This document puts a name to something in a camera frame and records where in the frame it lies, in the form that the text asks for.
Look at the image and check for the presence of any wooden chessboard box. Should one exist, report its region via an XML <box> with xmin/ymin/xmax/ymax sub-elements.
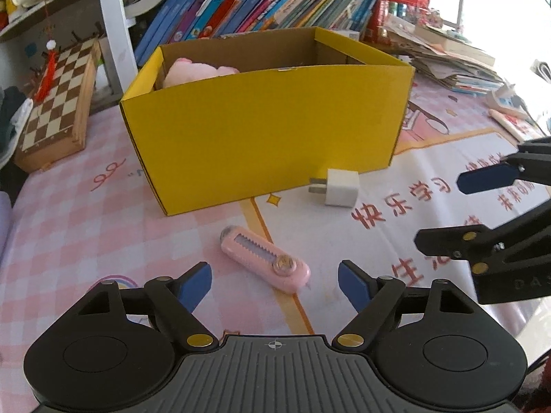
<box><xmin>15</xmin><ymin>36</ymin><xmax>102</xmax><ymax>172</ymax></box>

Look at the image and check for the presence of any pink plush toy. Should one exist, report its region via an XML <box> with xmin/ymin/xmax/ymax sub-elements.
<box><xmin>164</xmin><ymin>57</ymin><xmax>239</xmax><ymax>89</ymax></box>

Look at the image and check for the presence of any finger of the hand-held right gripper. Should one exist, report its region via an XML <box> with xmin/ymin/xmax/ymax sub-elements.
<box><xmin>414</xmin><ymin>205</ymin><xmax>551</xmax><ymax>264</ymax></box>
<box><xmin>457</xmin><ymin>137</ymin><xmax>551</xmax><ymax>195</ymax></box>

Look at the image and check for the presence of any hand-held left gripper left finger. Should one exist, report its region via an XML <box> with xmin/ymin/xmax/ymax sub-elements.
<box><xmin>64</xmin><ymin>262</ymin><xmax>218</xmax><ymax>350</ymax></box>

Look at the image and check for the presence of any red tassel ornament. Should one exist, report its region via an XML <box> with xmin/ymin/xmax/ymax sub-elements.
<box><xmin>33</xmin><ymin>39</ymin><xmax>59</xmax><ymax>103</ymax></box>

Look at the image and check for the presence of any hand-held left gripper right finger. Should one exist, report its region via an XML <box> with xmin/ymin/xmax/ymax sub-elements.
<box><xmin>332</xmin><ymin>259</ymin><xmax>485</xmax><ymax>350</ymax></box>

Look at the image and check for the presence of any white bookshelf frame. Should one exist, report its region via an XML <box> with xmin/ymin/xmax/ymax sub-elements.
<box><xmin>0</xmin><ymin>0</ymin><xmax>470</xmax><ymax>70</ymax></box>

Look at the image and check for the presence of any pink utility knife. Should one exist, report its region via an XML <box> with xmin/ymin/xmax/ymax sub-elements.
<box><xmin>219</xmin><ymin>226</ymin><xmax>311</xmax><ymax>292</ymax></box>

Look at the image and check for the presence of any row of colourful books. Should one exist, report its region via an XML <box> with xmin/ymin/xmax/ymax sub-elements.
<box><xmin>133</xmin><ymin>0</ymin><xmax>384</xmax><ymax>59</ymax></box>

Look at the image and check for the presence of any yellow cardboard box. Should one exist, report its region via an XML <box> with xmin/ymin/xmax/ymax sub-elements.
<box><xmin>119</xmin><ymin>27</ymin><xmax>416</xmax><ymax>216</ymax></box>

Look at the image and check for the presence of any white red long box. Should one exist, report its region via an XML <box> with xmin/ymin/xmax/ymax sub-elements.
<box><xmin>488</xmin><ymin>109</ymin><xmax>539</xmax><ymax>141</ymax></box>

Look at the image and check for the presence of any small white charger cube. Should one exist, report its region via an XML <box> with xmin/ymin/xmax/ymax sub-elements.
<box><xmin>309</xmin><ymin>169</ymin><xmax>360</xmax><ymax>208</ymax></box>

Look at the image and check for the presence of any dark cloth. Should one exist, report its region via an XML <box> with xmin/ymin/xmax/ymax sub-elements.
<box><xmin>0</xmin><ymin>86</ymin><xmax>29</xmax><ymax>168</ymax></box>

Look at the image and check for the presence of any stack of books and papers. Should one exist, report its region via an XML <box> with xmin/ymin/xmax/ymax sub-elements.
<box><xmin>381</xmin><ymin>17</ymin><xmax>504</xmax><ymax>95</ymax></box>

